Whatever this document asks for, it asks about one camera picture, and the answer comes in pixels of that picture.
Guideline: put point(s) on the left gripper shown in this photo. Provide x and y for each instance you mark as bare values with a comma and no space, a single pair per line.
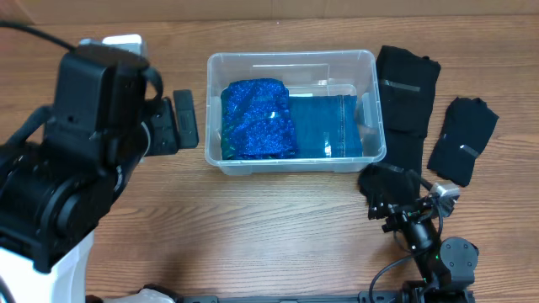
185,119

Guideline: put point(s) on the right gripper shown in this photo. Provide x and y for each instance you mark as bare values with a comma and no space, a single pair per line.
403,212

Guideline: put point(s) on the blue sparkly cloth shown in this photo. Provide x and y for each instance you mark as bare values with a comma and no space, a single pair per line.
256,121

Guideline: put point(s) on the blue jeans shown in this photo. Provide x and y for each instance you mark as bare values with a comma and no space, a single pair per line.
325,126

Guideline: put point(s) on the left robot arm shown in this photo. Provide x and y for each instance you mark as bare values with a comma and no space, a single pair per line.
63,169

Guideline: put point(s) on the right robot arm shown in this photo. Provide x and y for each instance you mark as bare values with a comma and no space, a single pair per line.
446,265

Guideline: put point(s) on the clear plastic storage bin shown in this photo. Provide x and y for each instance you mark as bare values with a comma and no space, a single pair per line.
305,74

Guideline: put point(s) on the small black folded cloth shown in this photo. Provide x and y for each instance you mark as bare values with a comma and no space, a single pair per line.
467,128

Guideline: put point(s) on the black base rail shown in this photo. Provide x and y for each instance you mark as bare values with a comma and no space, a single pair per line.
286,299

